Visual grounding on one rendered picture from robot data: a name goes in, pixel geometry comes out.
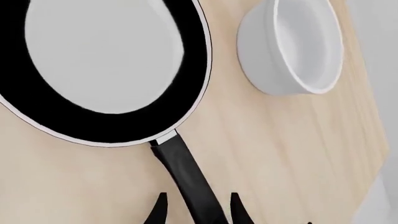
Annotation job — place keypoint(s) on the white ceramic bowl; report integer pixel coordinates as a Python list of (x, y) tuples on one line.
[(308, 46)]

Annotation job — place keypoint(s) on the black frying pan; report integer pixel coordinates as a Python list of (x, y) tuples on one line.
[(186, 58)]

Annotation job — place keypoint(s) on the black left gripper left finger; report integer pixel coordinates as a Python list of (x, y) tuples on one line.
[(160, 213)]

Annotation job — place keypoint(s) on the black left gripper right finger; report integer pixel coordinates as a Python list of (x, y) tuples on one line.
[(238, 211)]

